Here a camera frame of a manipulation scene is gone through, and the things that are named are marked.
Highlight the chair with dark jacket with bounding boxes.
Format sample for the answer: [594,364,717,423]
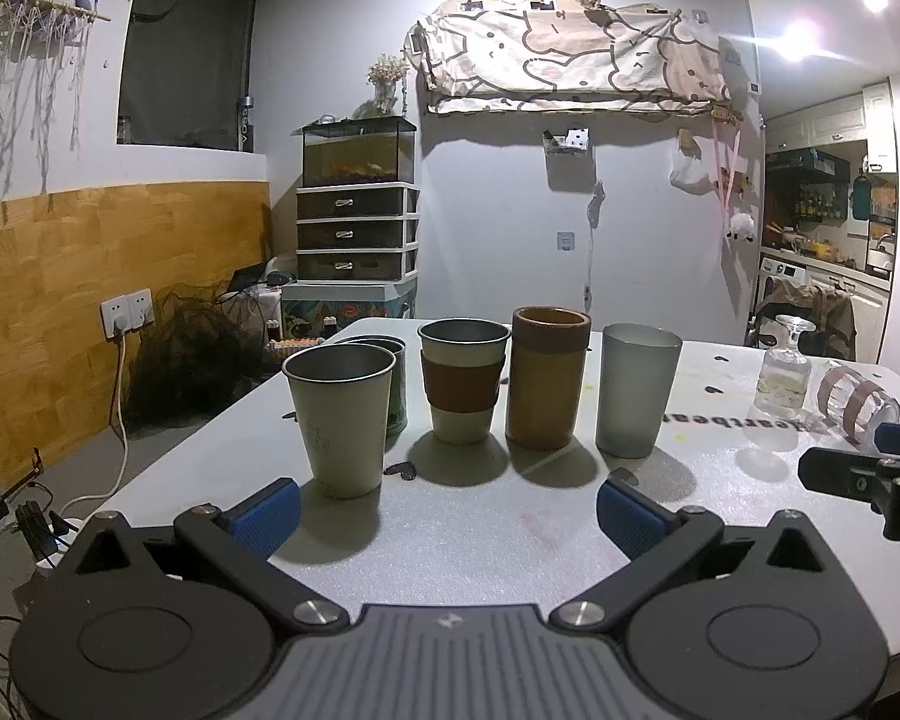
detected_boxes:
[748,276,860,362]

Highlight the clear stemmed glass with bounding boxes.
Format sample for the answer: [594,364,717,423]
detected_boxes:
[754,313,815,421]

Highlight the brown striped glass cup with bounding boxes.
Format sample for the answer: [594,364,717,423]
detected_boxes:
[813,360,900,443]

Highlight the dark window curtain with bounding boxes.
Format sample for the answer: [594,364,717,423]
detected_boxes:
[115,0,260,155]

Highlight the white power strip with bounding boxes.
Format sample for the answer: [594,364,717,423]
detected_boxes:
[13,501,85,565]

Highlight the white macrame wall hanger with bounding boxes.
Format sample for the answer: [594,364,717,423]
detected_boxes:
[0,0,115,200]

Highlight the pale green metal cup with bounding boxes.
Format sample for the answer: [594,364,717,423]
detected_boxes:
[282,345,397,500]

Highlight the grey frosted cup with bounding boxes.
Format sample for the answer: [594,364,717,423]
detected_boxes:
[595,323,683,459]

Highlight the dark green cup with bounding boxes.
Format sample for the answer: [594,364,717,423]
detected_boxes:
[343,337,408,436]

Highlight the cup with brown sleeve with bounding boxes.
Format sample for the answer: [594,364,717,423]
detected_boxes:
[418,319,512,446]

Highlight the printed cartoon cloth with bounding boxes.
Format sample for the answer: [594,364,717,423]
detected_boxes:
[408,0,733,118]

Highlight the white power cable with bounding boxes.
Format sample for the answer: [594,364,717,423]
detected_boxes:
[61,333,131,520]

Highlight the black net pile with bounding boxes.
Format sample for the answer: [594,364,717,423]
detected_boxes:
[123,280,272,430]

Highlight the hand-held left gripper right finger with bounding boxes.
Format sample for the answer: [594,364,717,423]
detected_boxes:
[551,469,833,629]

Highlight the white hanging bag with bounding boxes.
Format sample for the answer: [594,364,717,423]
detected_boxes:
[669,141,714,197]

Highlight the glass fish tank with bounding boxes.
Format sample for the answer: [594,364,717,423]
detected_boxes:
[291,115,419,189]

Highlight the vase with dried flowers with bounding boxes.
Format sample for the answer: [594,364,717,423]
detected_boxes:
[365,53,413,118]

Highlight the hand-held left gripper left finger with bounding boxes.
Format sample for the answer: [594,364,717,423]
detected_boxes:
[64,478,350,631]

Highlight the plastic drawer unit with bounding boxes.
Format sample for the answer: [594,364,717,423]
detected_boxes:
[295,183,422,285]

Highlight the white wall socket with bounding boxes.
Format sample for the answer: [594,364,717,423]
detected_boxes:
[99,288,155,339]

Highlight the tall brown cup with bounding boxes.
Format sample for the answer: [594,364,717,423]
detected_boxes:
[504,305,593,452]

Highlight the metal wall bracket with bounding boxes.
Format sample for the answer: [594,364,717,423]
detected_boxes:
[543,127,593,156]

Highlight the white washing machine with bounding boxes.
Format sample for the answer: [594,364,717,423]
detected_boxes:
[754,254,812,325]

